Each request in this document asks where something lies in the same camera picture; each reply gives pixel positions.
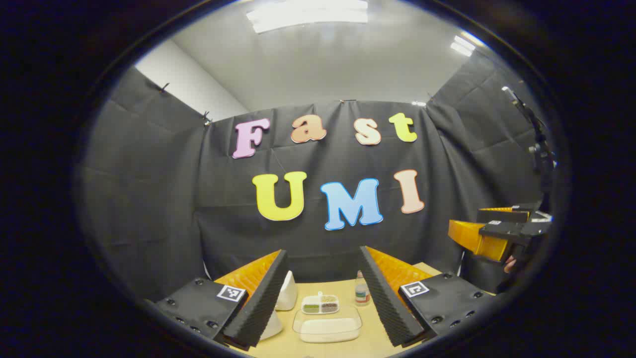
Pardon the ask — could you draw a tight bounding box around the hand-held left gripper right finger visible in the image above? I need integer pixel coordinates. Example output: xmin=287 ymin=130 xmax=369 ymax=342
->
xmin=359 ymin=246 xmax=497 ymax=348

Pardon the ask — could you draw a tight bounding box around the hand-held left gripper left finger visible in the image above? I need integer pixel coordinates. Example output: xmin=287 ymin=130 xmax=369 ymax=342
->
xmin=144 ymin=250 xmax=290 ymax=351

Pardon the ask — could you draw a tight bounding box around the clear plastic water bottle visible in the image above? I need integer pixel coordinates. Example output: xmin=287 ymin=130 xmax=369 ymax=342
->
xmin=355 ymin=271 xmax=371 ymax=306

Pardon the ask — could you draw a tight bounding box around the white toaster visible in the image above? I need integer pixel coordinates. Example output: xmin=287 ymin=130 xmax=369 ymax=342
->
xmin=275 ymin=271 xmax=298 ymax=311

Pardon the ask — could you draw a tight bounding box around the white divided bean dish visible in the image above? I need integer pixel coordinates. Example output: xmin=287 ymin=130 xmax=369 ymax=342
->
xmin=302 ymin=292 xmax=340 ymax=315

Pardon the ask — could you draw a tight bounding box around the small ceiling light panel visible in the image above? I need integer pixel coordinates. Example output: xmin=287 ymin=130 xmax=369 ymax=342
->
xmin=450 ymin=34 xmax=477 ymax=57

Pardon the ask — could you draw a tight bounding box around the black backdrop cloth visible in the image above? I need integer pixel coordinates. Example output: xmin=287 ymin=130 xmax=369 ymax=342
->
xmin=77 ymin=47 xmax=559 ymax=304

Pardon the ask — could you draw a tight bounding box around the large ceiling light panel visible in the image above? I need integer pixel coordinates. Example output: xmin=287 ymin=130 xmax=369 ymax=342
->
xmin=246 ymin=0 xmax=369 ymax=34

